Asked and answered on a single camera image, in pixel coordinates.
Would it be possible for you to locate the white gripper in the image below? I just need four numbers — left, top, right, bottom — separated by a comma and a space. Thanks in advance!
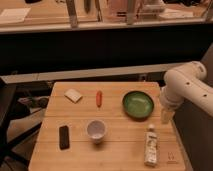
159, 86, 184, 124

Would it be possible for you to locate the red pepper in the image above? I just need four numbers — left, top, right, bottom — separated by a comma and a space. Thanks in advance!
96, 91, 102, 108

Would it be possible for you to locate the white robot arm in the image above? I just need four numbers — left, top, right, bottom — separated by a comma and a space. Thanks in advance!
159, 61, 213, 124

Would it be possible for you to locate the white sponge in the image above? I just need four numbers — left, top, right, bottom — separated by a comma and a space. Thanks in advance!
65, 89, 82, 103

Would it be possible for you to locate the black rectangular sponge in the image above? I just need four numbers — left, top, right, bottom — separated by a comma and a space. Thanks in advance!
59, 126, 70, 150

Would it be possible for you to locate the white tube bottle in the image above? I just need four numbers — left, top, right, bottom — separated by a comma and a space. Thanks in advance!
144, 124, 157, 167

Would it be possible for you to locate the green bowl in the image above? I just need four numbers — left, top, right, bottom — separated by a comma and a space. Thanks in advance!
122, 91, 154, 119

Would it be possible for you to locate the white paper cup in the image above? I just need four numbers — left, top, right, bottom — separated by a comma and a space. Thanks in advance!
86, 120, 106, 144

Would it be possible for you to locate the wooden table board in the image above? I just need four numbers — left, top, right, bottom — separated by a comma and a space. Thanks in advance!
29, 82, 186, 171

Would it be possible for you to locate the black chair left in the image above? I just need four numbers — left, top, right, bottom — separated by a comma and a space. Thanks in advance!
0, 78, 41, 166

